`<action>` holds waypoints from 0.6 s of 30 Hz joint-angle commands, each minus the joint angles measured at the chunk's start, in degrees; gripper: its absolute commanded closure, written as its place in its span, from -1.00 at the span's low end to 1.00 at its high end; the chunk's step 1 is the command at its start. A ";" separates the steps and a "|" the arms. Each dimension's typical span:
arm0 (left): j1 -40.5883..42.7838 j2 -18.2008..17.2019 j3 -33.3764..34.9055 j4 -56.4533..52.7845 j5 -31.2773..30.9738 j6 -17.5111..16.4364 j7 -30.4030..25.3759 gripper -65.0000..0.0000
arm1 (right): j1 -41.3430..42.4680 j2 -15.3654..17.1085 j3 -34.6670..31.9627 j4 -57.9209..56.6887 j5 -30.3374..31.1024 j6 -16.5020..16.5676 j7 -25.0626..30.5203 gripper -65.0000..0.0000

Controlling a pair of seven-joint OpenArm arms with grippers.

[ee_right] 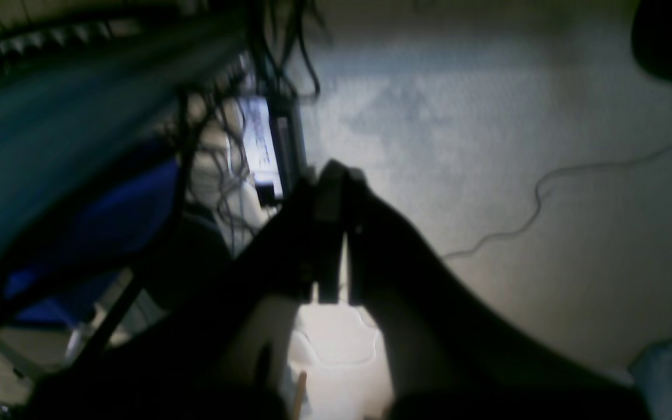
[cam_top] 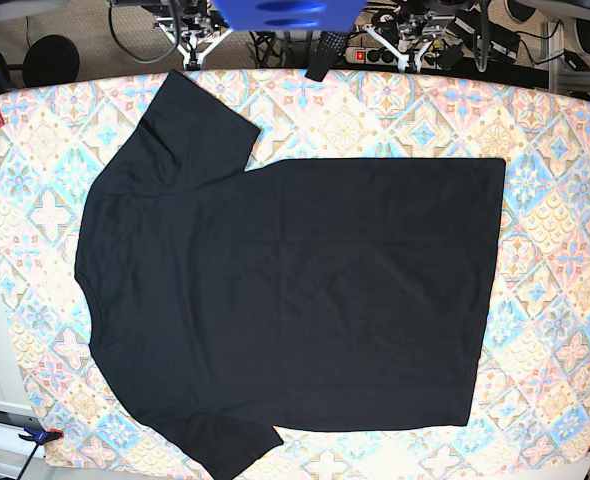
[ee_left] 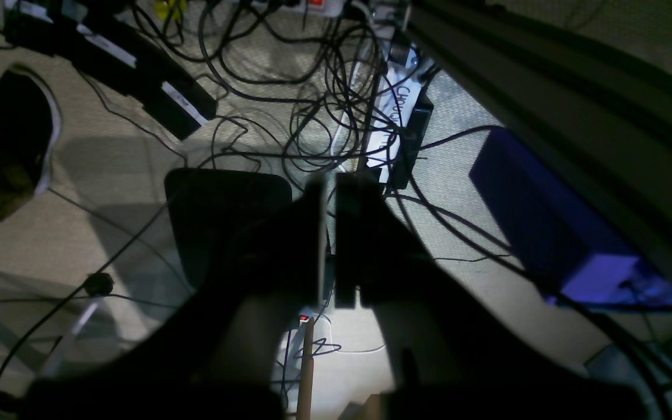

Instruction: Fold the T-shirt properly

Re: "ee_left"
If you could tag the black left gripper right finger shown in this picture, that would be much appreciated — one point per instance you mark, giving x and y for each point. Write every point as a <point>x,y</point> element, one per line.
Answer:
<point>450,357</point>

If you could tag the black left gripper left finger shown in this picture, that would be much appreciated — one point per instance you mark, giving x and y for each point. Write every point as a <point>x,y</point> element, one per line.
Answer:
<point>213,357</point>

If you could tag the black flat floor pad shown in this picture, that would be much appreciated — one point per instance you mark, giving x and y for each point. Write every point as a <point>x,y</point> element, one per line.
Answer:
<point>208,207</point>

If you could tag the blue box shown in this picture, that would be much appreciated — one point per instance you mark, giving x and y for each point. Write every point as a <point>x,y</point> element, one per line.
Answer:
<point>560,239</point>

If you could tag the white power strip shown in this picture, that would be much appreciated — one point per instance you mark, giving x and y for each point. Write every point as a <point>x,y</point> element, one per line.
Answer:
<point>382,87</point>

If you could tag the black long device with labels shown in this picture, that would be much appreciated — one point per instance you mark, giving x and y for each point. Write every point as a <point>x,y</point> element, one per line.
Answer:
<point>90,36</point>

